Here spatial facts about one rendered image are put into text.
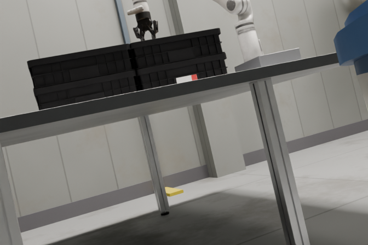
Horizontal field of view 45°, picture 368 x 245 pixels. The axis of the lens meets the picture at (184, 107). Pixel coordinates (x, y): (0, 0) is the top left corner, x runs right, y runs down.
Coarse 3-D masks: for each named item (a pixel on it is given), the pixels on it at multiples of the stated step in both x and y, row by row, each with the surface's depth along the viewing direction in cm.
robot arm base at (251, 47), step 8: (240, 32) 215; (248, 32) 214; (240, 40) 216; (248, 40) 213; (256, 40) 215; (240, 48) 218; (248, 48) 214; (256, 48) 214; (248, 56) 214; (256, 56) 213
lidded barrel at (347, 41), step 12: (360, 12) 26; (348, 24) 30; (360, 24) 23; (336, 36) 29; (348, 36) 26; (360, 36) 24; (336, 48) 31; (348, 48) 26; (360, 48) 24; (348, 60) 27; (360, 60) 28; (360, 72) 29; (360, 84) 31
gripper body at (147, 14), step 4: (144, 12) 219; (148, 12) 221; (136, 16) 221; (140, 16) 219; (144, 16) 219; (148, 16) 220; (136, 20) 222; (140, 20) 221; (144, 20) 221; (148, 20) 220; (140, 24) 223; (148, 24) 220; (144, 28) 222
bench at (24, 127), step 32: (288, 64) 158; (320, 64) 164; (128, 96) 135; (160, 96) 139; (192, 96) 167; (224, 96) 272; (256, 96) 162; (0, 128) 120; (32, 128) 133; (64, 128) 191; (0, 160) 124; (288, 160) 160; (0, 192) 124; (160, 192) 291; (288, 192) 158; (0, 224) 122; (288, 224) 159
